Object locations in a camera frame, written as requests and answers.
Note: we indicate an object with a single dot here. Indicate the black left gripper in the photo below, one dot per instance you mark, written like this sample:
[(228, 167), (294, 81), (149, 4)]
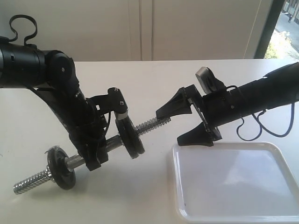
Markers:
[(88, 128)]

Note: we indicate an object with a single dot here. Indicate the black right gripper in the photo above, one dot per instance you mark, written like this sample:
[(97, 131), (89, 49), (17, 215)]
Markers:
[(215, 109)]

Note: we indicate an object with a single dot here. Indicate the chrome dumbbell bar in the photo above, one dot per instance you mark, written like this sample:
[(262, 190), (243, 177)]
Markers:
[(77, 160)]

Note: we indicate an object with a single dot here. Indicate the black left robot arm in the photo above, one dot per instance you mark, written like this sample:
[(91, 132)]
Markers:
[(51, 75)]

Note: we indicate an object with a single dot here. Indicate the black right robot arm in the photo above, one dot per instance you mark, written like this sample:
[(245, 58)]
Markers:
[(277, 88)]

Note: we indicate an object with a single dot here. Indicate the white plastic tray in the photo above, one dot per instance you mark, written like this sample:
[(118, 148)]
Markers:
[(234, 183)]

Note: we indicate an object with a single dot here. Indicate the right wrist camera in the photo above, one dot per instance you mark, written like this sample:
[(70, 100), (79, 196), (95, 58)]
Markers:
[(208, 82)]

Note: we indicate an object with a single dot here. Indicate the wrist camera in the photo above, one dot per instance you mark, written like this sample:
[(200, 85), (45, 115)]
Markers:
[(208, 82), (112, 102)]

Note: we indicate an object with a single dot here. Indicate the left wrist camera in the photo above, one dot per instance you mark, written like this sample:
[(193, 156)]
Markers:
[(112, 102)]

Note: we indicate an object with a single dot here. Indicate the black window frame post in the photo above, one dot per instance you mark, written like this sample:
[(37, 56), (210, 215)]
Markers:
[(268, 28)]

